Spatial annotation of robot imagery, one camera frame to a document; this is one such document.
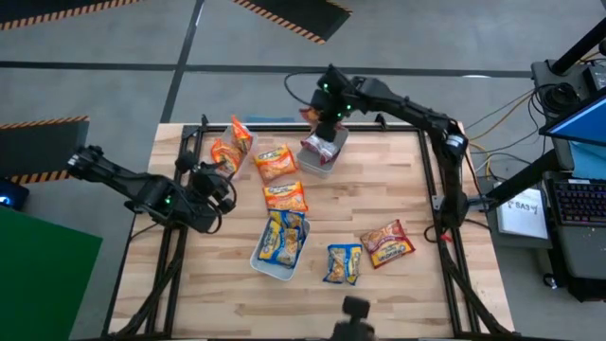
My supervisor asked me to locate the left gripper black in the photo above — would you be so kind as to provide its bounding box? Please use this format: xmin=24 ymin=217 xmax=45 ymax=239
xmin=188 ymin=159 xmax=236 ymax=222

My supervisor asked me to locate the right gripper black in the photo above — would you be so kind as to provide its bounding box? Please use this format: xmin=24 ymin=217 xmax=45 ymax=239
xmin=310 ymin=65 xmax=361 ymax=143

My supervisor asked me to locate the orange chicken ramen pack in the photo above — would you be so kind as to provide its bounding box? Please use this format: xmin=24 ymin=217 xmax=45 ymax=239
xmin=230 ymin=115 xmax=254 ymax=153
xmin=262 ymin=180 xmax=310 ymax=213
xmin=254 ymin=143 xmax=299 ymax=185
xmin=210 ymin=138 xmax=243 ymax=177

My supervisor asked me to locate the red ramen noodle pack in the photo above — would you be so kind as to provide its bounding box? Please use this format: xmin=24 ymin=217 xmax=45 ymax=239
xmin=359 ymin=218 xmax=417 ymax=270
xmin=300 ymin=107 xmax=341 ymax=166

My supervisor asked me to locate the blue ramen noodle pack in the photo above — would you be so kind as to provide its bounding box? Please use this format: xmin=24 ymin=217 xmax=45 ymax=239
xmin=322 ymin=242 xmax=365 ymax=286
xmin=258 ymin=220 xmax=290 ymax=264
xmin=278 ymin=226 xmax=305 ymax=269
xmin=268 ymin=209 xmax=307 ymax=232

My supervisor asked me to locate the orange packet in left tray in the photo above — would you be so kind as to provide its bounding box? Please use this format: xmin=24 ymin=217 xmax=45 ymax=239
xmin=210 ymin=123 xmax=259 ymax=181

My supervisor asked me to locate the white plastic bin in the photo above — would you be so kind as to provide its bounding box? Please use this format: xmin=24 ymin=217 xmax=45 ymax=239
xmin=249 ymin=215 xmax=312 ymax=282
xmin=295 ymin=125 xmax=350 ymax=180

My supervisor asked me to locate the black hazard-striped floor mat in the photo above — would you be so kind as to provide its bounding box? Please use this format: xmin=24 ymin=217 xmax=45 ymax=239
xmin=0 ymin=0 xmax=143 ymax=32
xmin=0 ymin=115 xmax=91 ymax=186
xmin=230 ymin=0 xmax=354 ymax=46

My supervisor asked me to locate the black diagonal stand beam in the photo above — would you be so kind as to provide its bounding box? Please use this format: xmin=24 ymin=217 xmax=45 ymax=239
xmin=482 ymin=149 xmax=562 ymax=207

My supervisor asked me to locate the blue-lit black device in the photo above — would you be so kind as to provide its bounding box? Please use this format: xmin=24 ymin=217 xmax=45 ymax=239
xmin=0 ymin=178 xmax=30 ymax=213

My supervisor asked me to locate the green board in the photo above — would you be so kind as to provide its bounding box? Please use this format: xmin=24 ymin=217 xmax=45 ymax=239
xmin=0 ymin=206 xmax=104 ymax=341

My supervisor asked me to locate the white paper sign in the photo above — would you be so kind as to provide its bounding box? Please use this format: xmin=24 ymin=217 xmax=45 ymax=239
xmin=494 ymin=187 xmax=551 ymax=242

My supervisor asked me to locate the grey equipment cart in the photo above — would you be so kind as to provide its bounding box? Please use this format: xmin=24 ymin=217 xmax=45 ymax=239
xmin=529 ymin=59 xmax=606 ymax=119

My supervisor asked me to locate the blue-screen monitor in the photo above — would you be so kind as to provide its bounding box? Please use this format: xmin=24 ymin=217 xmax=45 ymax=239
xmin=539 ymin=87 xmax=606 ymax=149

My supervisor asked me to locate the black keyboard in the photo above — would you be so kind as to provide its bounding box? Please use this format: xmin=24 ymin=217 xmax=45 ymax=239
xmin=551 ymin=177 xmax=606 ymax=227

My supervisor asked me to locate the light blue sheet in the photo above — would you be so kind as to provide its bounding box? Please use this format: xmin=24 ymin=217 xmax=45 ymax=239
xmin=567 ymin=140 xmax=606 ymax=181

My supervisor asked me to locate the tall black pole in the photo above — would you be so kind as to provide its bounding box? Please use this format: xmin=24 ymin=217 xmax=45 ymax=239
xmin=548 ymin=17 xmax=606 ymax=77

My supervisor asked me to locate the grey desk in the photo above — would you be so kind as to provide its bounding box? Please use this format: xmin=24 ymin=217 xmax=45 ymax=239
xmin=539 ymin=136 xmax=606 ymax=304

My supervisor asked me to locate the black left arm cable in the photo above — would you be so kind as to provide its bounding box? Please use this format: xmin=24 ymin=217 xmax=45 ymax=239
xmin=203 ymin=172 xmax=239 ymax=236

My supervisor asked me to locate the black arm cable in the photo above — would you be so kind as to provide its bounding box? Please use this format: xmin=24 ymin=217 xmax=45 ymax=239
xmin=203 ymin=172 xmax=239 ymax=236
xmin=283 ymin=70 xmax=328 ymax=108

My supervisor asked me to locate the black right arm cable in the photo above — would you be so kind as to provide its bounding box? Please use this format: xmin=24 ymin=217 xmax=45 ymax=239
xmin=283 ymin=70 xmax=328 ymax=108

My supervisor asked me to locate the black aluminium rig frame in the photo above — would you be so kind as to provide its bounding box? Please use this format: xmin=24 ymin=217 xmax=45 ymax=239
xmin=101 ymin=113 xmax=520 ymax=341

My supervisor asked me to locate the yellow floor cable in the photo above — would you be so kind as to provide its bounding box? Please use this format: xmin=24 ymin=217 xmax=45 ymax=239
xmin=466 ymin=92 xmax=539 ymax=157

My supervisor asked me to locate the coiled black cable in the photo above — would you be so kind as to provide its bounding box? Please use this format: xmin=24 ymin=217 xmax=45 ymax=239
xmin=539 ymin=82 xmax=581 ymax=115

